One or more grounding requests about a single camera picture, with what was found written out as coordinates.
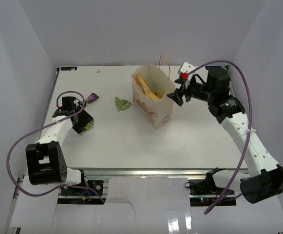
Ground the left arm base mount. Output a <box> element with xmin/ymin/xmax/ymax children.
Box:
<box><xmin>59</xmin><ymin>170</ymin><xmax>104</xmax><ymax>198</ymax></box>

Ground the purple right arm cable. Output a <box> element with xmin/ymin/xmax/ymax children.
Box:
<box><xmin>184</xmin><ymin>59</ymin><xmax>251</xmax><ymax>215</ymax></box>

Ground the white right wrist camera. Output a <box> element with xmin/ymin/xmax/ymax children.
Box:
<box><xmin>178</xmin><ymin>62</ymin><xmax>196</xmax><ymax>87</ymax></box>

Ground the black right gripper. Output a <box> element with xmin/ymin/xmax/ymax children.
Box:
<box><xmin>167</xmin><ymin>76</ymin><xmax>214</xmax><ymax>107</ymax></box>

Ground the green triangular snack packet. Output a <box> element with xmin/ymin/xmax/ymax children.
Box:
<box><xmin>115</xmin><ymin>97</ymin><xmax>132</xmax><ymax>113</ymax></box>

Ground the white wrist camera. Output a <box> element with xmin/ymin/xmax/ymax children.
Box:
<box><xmin>75</xmin><ymin>98</ymin><xmax>81</xmax><ymax>105</ymax></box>
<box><xmin>178</xmin><ymin>62</ymin><xmax>196</xmax><ymax>87</ymax></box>

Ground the aluminium table rail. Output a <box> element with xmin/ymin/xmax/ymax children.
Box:
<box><xmin>65</xmin><ymin>167</ymin><xmax>249</xmax><ymax>177</ymax></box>

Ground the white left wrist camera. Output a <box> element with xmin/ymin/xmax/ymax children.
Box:
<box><xmin>75</xmin><ymin>98</ymin><xmax>81</xmax><ymax>105</ymax></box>

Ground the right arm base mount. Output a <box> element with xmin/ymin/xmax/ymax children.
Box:
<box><xmin>184</xmin><ymin>168</ymin><xmax>225</xmax><ymax>206</ymax></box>

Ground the brown paper bag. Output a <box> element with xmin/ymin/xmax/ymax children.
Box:
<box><xmin>131</xmin><ymin>63</ymin><xmax>175</xmax><ymax>129</ymax></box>

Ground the green square snack packet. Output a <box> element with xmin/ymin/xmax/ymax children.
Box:
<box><xmin>79</xmin><ymin>122</ymin><xmax>94</xmax><ymax>135</ymax></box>

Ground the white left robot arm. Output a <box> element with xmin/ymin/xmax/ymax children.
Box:
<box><xmin>26</xmin><ymin>97</ymin><xmax>94</xmax><ymax>195</ymax></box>

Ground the yellow chips bag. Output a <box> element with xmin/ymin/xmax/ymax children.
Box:
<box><xmin>135</xmin><ymin>73</ymin><xmax>161</xmax><ymax>101</ymax></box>

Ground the blue left corner label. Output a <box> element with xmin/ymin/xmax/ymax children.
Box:
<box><xmin>60</xmin><ymin>66</ymin><xmax>77</xmax><ymax>71</ymax></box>

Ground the purple m&m packet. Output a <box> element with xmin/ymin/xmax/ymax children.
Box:
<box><xmin>85</xmin><ymin>93</ymin><xmax>99</xmax><ymax>104</ymax></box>

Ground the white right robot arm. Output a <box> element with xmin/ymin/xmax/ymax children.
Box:
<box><xmin>167</xmin><ymin>66</ymin><xmax>283</xmax><ymax>204</ymax></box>

